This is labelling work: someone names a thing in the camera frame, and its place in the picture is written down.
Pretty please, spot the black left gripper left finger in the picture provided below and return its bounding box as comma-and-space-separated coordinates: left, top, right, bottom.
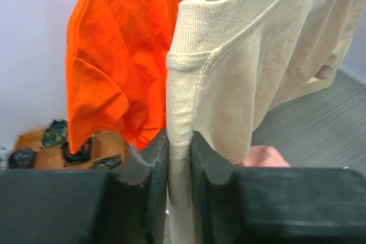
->
1, 130, 169, 244

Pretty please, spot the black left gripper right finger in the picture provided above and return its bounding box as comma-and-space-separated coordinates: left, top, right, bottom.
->
190, 132, 365, 243

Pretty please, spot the pink t shirt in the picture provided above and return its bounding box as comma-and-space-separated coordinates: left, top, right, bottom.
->
236, 145, 290, 167

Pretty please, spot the beige t shirt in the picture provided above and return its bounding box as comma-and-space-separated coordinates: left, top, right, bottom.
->
166, 0, 365, 243

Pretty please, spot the orange red t shirt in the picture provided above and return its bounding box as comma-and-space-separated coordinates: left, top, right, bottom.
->
65, 0, 181, 153

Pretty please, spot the rolled dark green sock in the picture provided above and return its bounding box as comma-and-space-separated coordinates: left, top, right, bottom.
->
90, 157, 122, 170

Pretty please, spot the wooden compartment tray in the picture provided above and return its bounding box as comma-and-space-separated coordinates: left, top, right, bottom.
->
13, 128, 128, 170

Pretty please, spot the rolled black sock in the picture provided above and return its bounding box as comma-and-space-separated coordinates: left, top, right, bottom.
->
61, 138, 92, 166

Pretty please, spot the wooden clothes rack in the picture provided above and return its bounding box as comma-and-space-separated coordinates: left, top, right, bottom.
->
292, 77, 335, 99

